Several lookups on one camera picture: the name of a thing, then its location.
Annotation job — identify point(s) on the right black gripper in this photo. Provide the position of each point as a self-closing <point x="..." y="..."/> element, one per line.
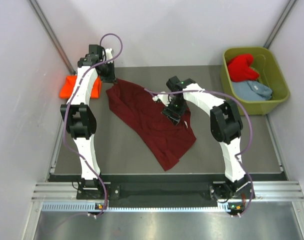
<point x="168" y="111"/>

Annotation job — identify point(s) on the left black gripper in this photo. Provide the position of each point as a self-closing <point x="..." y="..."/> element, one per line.
<point x="110" y="78"/>

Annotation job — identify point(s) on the dark red t shirt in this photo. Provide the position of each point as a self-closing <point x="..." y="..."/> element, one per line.
<point x="136" y="108"/>

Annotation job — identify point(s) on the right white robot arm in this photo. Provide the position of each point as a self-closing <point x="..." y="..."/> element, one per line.
<point x="225" y="126"/>

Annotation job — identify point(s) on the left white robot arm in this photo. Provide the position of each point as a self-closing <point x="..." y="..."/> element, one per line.
<point x="79" y="121"/>

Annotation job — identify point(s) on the blue t shirt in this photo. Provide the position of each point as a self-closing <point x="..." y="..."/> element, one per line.
<point x="252" y="91"/>

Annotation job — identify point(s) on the bright red t shirt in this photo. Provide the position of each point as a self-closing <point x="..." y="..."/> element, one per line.
<point x="239" y="68"/>

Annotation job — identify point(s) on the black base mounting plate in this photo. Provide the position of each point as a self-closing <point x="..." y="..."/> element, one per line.
<point x="219" y="193"/>

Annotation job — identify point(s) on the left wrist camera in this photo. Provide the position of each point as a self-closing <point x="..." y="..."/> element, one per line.
<point x="109" y="54"/>

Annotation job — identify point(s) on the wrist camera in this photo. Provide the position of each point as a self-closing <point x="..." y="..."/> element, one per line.
<point x="162" y="98"/>
<point x="109" y="54"/>

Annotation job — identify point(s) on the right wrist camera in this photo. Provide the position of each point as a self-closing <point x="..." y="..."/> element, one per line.
<point x="162" y="98"/>

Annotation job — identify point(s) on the aluminium frame rail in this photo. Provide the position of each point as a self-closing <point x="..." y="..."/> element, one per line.
<point x="270" y="191"/>

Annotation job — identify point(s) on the grey slotted cable duct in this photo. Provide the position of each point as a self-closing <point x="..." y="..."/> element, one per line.
<point x="95" y="207"/>

